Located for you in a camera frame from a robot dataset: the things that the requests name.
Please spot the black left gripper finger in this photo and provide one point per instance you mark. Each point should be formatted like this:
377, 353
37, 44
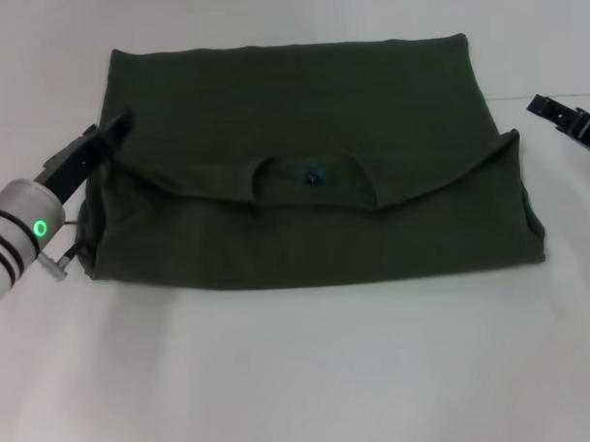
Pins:
119, 123

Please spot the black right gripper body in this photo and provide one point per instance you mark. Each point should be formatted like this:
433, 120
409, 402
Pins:
587, 130

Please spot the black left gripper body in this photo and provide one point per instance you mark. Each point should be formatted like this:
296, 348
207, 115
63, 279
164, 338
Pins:
75, 163

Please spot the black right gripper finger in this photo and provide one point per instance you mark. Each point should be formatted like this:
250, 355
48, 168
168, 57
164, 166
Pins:
550, 108

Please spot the dark green FREE t-shirt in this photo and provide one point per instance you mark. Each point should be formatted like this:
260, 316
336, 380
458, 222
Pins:
295, 230

